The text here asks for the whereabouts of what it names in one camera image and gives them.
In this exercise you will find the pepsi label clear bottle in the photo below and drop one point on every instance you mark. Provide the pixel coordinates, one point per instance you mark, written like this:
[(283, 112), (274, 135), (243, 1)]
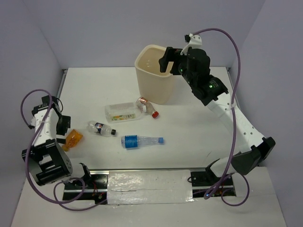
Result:
[(101, 129)]

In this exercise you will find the square clear juice bottle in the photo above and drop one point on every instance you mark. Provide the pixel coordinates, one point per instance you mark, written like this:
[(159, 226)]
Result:
[(124, 112)]

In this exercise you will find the blue cap clear bottle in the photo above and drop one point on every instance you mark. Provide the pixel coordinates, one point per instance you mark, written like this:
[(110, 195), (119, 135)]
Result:
[(135, 141)]

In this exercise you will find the red cap clear bottle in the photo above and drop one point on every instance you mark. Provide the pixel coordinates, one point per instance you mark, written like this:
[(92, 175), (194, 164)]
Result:
[(147, 107)]

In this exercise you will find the orange juice bottle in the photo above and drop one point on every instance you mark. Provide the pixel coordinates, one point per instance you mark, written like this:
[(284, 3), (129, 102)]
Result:
[(73, 138)]

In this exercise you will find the white foil cover sheet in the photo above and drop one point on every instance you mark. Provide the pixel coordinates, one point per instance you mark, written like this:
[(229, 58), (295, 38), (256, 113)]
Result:
[(149, 187)]

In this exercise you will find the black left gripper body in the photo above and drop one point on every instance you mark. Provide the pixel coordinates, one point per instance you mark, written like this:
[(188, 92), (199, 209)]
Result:
[(63, 125)]

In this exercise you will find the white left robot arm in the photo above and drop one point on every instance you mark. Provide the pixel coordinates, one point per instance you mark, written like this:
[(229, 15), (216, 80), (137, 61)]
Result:
[(47, 161)]

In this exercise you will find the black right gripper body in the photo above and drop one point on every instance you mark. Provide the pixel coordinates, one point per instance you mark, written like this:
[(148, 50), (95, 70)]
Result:
[(182, 67)]

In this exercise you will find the beige plastic bin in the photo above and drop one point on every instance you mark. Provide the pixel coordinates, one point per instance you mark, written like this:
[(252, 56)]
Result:
[(153, 85)]

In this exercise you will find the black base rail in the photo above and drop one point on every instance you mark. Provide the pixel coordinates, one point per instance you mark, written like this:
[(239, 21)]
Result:
[(200, 180)]

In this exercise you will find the aluminium table edge rail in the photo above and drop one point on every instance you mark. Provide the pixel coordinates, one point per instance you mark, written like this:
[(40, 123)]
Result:
[(62, 83)]

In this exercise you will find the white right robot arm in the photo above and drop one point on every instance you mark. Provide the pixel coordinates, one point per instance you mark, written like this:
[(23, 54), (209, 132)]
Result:
[(250, 146)]

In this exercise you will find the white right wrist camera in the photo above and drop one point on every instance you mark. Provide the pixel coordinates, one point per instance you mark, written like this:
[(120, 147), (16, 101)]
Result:
[(193, 41)]

